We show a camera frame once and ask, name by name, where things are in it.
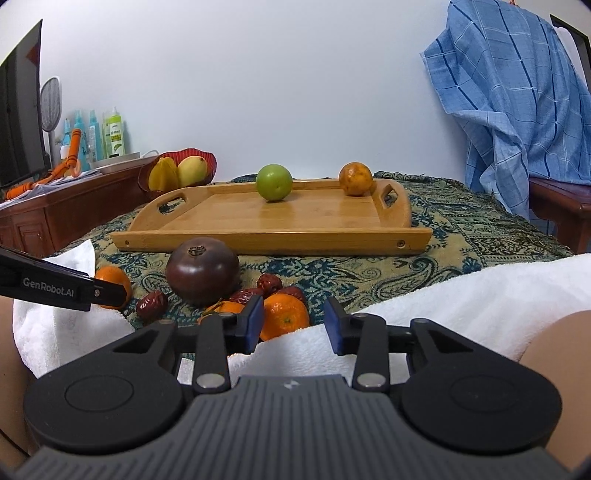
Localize orange skipping rope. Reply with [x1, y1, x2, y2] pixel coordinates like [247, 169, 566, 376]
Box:
[4, 129, 88, 200]

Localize dark picture frame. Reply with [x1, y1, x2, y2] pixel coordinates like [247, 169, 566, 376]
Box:
[549, 14, 591, 86]

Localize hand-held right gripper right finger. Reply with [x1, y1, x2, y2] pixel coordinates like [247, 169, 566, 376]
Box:
[323, 298, 467, 394]

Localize white towel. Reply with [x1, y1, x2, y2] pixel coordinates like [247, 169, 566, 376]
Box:
[13, 239, 591, 385]

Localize yellow starfruit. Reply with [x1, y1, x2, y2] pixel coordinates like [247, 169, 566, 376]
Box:
[148, 157, 179, 192]

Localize red bowl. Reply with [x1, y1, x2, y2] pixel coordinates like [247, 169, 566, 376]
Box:
[137, 148, 218, 193]

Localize teal spray bottle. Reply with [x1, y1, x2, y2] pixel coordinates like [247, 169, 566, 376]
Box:
[73, 110, 89, 171]
[88, 110, 101, 162]

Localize blue checked cloth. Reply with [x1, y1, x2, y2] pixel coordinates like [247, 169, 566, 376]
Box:
[420, 0, 591, 237]

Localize black monitor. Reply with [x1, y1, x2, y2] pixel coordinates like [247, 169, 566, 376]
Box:
[0, 18, 52, 191]

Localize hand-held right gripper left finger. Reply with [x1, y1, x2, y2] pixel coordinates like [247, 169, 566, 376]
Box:
[111, 296, 266, 394]

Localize mottled yellow orange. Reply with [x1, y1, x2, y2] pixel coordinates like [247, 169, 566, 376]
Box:
[338, 162, 374, 198]

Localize dark purple tomato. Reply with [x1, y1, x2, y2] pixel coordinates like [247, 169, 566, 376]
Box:
[165, 237, 241, 306]

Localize small mandarin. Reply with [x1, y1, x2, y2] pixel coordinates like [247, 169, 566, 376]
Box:
[260, 293, 310, 342]
[94, 266, 133, 310]
[198, 300, 246, 325]

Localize yellow mango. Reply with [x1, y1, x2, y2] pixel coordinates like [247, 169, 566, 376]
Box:
[177, 156, 208, 188]

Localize person's right leg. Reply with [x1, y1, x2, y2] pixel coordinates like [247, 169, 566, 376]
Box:
[521, 309, 591, 480]

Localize red date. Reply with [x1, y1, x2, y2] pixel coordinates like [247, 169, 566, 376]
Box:
[256, 273, 283, 296]
[135, 291, 169, 322]
[277, 285, 307, 305]
[229, 288, 264, 305]

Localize papers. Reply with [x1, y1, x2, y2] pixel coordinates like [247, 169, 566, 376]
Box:
[0, 170, 101, 206]

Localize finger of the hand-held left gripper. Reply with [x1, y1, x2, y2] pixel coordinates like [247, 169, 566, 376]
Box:
[90, 278, 133, 307]

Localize green apple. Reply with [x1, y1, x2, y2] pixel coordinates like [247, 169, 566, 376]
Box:
[256, 164, 293, 202]

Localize dark wooden chair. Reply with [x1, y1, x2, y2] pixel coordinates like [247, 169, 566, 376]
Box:
[527, 176, 591, 256]

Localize brown wooden cabinet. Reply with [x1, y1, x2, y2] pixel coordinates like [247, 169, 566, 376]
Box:
[0, 159, 158, 259]

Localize person's leg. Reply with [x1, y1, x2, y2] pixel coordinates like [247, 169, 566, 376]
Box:
[521, 309, 591, 480]
[0, 295, 29, 462]

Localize wooden tray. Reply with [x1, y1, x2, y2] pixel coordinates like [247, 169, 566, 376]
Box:
[110, 179, 434, 256]

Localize electric fly swatter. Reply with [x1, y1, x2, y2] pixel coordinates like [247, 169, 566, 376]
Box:
[40, 77, 64, 160]

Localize green label bottle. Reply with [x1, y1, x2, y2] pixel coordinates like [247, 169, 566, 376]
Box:
[102, 106, 126, 160]

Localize paisley blanket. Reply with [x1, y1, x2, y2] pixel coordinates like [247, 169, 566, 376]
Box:
[90, 171, 573, 363]

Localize person's left leg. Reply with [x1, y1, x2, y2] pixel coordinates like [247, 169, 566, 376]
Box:
[0, 295, 29, 462]

